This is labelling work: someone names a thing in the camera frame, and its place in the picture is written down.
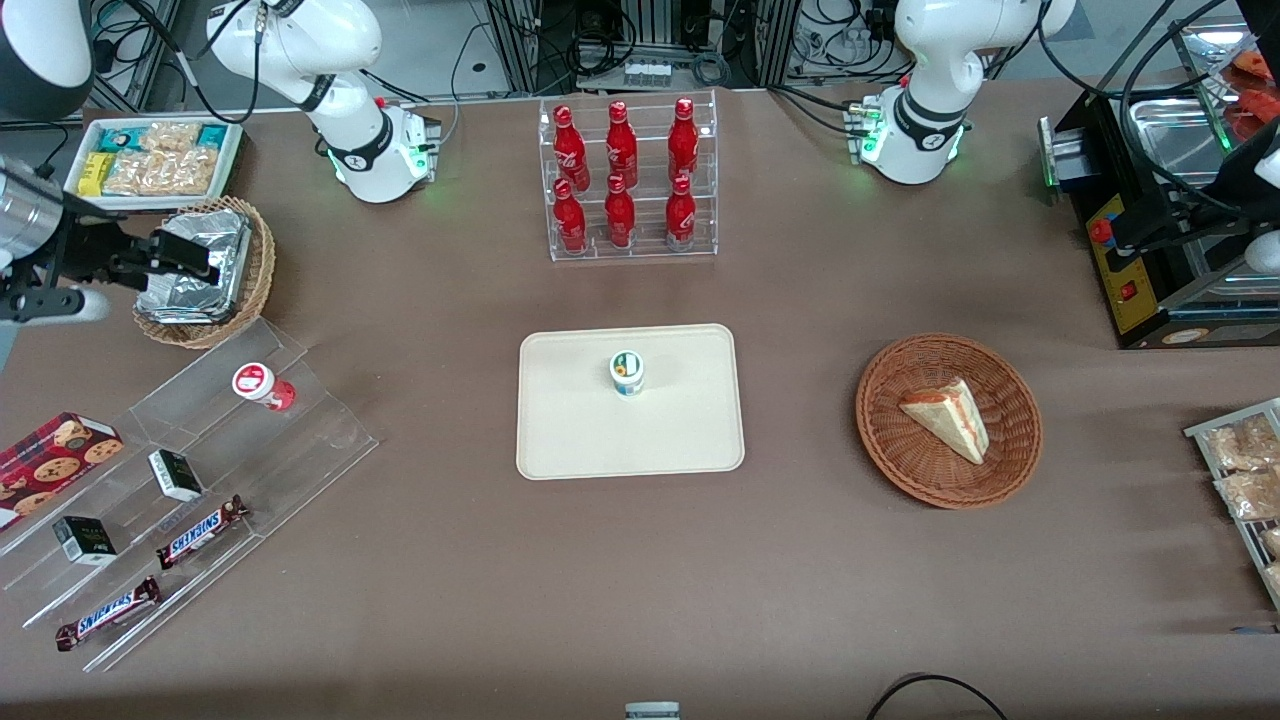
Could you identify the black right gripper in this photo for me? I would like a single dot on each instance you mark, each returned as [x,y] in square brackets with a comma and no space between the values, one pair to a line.
[84,256]

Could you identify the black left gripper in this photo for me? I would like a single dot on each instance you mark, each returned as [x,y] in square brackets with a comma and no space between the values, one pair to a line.
[1190,217]

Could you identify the green-lid yogurt cup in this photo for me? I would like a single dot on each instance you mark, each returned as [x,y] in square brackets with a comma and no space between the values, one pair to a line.
[627,375]

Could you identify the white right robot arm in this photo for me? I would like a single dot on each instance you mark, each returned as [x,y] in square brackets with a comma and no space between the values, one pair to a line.
[350,40]

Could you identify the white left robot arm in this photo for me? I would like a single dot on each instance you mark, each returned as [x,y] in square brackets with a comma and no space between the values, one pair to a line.
[940,50]

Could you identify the aluminium foil tray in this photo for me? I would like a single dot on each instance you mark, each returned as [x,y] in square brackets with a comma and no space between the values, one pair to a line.
[230,250]

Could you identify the steel tray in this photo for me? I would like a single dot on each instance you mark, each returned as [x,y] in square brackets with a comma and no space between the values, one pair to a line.
[1170,135]

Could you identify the white snack tray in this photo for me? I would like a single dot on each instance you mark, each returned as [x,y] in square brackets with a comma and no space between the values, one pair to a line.
[232,165]

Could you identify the beige plastic tray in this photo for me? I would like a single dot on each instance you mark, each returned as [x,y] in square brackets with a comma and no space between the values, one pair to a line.
[580,430]

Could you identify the black toaster oven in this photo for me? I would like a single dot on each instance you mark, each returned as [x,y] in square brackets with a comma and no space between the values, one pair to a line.
[1135,290]

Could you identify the light wicker basket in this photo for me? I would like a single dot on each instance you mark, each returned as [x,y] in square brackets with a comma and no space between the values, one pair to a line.
[262,260]

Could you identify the clear bag of snacks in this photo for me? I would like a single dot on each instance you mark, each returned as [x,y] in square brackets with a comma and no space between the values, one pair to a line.
[165,165]
[1250,495]
[1240,445]

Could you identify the yellow snack packet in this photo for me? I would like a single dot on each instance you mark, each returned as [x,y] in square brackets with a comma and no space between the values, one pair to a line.
[96,174]

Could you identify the red-lid yogurt cup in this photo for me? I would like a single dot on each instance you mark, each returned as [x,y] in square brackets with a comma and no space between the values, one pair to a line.
[262,385]

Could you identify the teal snack packet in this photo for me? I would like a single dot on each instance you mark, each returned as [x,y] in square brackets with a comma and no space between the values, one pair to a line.
[120,138]

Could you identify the small black box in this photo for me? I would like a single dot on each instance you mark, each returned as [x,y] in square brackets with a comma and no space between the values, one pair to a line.
[176,476]
[85,540]

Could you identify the clear acrylic stepped display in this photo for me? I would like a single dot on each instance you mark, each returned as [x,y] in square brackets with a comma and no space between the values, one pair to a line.
[290,450]

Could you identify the red cookie box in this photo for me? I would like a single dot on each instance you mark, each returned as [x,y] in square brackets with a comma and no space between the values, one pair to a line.
[50,460]

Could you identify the Snickers chocolate bar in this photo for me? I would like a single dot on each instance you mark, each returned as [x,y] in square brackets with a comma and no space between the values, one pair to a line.
[200,533]
[108,614]

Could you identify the wrapped triangle sandwich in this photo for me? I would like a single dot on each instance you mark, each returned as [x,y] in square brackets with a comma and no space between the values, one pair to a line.
[950,420]

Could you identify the brown round wicker basket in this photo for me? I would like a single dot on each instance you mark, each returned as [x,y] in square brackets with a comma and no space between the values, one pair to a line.
[900,450]

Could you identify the red cola bottle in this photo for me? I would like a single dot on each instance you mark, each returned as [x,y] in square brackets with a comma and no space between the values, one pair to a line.
[622,145]
[620,215]
[680,215]
[570,150]
[570,220]
[683,140]

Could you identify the clear acrylic bottle rack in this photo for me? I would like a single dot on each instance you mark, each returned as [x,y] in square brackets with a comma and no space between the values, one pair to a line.
[645,130]

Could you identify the white power strip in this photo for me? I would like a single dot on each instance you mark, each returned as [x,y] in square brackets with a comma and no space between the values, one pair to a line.
[648,73]

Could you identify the small grey device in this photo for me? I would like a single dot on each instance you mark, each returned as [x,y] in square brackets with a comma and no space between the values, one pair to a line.
[652,711]

